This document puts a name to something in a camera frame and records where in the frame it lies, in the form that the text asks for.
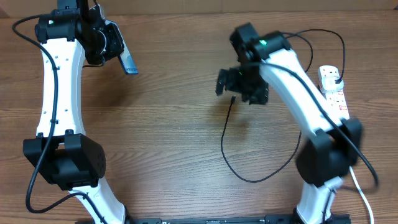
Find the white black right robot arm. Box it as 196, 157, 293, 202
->
215, 23, 365, 223

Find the white power strip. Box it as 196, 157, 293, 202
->
318, 65, 349, 119

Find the white charger plug adapter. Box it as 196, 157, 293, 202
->
320, 77, 344, 93

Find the black USB charging cable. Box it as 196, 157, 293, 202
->
220, 29, 346, 184

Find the blue Galaxy smartphone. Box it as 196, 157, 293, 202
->
118, 35, 139, 75

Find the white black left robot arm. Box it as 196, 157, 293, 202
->
23, 0, 137, 223

